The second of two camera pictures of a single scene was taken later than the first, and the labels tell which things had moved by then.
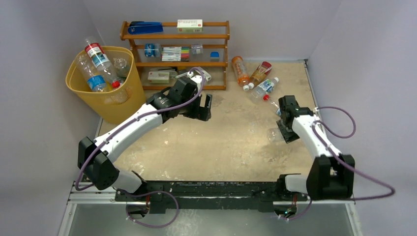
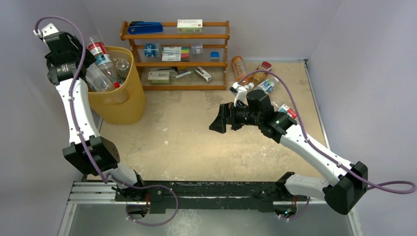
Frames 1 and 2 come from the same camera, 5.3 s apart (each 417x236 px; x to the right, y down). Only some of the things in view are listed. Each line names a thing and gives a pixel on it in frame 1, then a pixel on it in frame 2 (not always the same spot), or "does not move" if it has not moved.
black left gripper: x=202 y=113 to x=77 y=46
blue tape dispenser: x=152 y=49 does not move
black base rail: x=260 y=194 does not move
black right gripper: x=287 y=131 to x=229 y=115
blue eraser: x=214 y=56 does not move
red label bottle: x=101 y=61 does not move
